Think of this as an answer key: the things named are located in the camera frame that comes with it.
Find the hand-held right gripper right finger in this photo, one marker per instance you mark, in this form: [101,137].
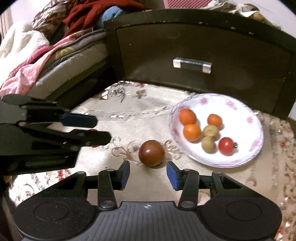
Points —
[173,176]

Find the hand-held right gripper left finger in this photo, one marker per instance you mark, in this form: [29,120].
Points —
[124,175]

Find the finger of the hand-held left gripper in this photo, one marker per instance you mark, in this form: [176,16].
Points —
[77,120]
[92,138]

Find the red cherry tomato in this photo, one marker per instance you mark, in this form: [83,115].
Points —
[95,145]
[226,146]

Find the large dark red tomato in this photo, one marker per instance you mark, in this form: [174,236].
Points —
[151,153]

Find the tan longan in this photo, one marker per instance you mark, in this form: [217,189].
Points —
[208,145]
[211,131]

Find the orange tangerine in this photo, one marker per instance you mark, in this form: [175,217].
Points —
[187,116]
[214,120]
[192,132]

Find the white floral plate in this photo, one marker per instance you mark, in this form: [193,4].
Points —
[240,139]

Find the grey quilted mattress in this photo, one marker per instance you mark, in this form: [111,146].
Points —
[76,67]

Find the floral tablecloth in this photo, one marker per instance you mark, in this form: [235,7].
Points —
[138,111]

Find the pink blanket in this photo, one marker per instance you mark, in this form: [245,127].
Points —
[27,74]

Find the white fleece blanket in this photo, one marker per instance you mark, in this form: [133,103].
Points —
[20,39]

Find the red garment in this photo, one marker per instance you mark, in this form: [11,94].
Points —
[83,16]

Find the brown floral quilt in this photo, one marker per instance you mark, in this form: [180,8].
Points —
[50,16]

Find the blue cloth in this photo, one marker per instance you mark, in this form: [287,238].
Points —
[111,14]

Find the dark wooden nightstand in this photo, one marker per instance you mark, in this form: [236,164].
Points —
[161,41]

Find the pink perforated panel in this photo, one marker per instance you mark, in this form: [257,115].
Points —
[185,2]

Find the crumpled cloth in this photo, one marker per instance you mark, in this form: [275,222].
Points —
[231,7]

